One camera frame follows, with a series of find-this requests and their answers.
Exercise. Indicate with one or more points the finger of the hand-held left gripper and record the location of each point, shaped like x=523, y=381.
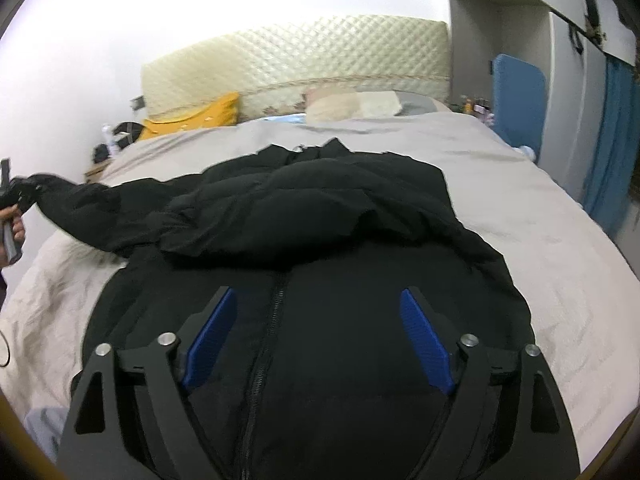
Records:
x=22, y=190

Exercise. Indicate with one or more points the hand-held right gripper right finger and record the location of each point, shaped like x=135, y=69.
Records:
x=427, y=342

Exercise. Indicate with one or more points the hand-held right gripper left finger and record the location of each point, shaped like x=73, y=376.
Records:
x=210, y=340

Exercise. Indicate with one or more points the black puffer jacket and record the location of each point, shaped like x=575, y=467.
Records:
x=310, y=210

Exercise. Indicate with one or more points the person's left hand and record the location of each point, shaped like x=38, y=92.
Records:
x=18, y=232

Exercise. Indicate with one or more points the wooden nightstand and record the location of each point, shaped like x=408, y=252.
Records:
x=97, y=171

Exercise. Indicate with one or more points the white bottle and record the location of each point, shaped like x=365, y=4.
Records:
x=108, y=137

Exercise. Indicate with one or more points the beige bed cover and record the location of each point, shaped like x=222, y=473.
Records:
x=525, y=240

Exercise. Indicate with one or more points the pale blue-grey cloth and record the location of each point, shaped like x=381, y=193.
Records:
x=47, y=430

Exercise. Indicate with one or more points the yellow pillow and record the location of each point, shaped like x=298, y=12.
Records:
x=195, y=119

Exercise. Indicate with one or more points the white round object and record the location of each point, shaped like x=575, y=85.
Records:
x=527, y=152

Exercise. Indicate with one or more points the light blue cloth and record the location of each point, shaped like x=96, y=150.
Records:
x=287, y=119

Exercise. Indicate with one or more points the grey pillow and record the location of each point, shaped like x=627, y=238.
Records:
x=417, y=102

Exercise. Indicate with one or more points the group of small bottles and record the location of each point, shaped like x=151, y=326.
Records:
x=475, y=106

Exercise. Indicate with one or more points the blue padded board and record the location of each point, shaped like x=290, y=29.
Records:
x=517, y=105

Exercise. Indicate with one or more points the blue curtain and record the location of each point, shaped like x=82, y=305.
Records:
x=612, y=145

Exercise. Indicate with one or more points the cream quilted headboard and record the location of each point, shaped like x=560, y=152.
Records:
x=310, y=60

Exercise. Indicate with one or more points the white wardrobe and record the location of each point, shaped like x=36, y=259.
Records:
x=565, y=60

